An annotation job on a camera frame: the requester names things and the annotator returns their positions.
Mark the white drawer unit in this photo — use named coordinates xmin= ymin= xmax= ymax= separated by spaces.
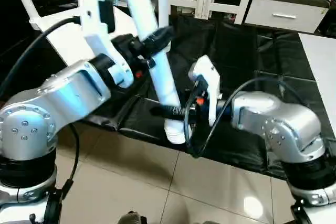
xmin=244 ymin=0 xmax=329 ymax=33

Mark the white plastic table top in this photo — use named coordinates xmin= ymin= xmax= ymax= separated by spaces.
xmin=29 ymin=5 xmax=153 ymax=78

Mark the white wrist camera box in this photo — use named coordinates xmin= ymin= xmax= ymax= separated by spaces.
xmin=188 ymin=55 xmax=222 ymax=127
xmin=78 ymin=0 xmax=134 ymax=88

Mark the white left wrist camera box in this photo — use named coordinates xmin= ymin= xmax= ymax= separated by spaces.
xmin=78 ymin=0 xmax=134 ymax=88

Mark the white flat board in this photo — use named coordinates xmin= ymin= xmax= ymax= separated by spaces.
xmin=298 ymin=33 xmax=336 ymax=135

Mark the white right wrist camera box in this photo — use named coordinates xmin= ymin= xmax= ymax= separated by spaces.
xmin=188 ymin=55 xmax=222 ymax=127

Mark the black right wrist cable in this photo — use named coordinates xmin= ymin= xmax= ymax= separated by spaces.
xmin=181 ymin=77 xmax=295 ymax=159

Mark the black work mat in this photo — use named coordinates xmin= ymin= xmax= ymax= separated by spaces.
xmin=68 ymin=14 xmax=336 ymax=180

